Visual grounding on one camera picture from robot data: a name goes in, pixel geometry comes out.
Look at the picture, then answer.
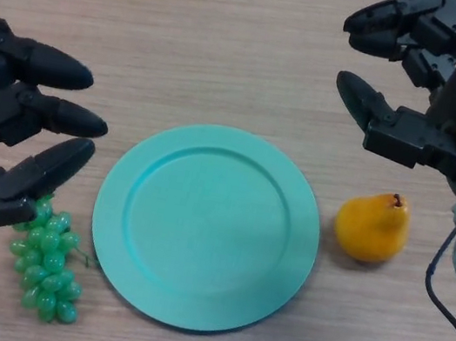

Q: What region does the green grape bunch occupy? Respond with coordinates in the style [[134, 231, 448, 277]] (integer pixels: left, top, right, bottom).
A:
[[0, 185, 100, 329]]

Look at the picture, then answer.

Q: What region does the yellow pear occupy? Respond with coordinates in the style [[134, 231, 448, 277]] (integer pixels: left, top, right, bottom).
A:
[[329, 184, 415, 268]]

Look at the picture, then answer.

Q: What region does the turquoise round plate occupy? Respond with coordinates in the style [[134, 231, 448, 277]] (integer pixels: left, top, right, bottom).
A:
[[75, 104, 338, 341]]

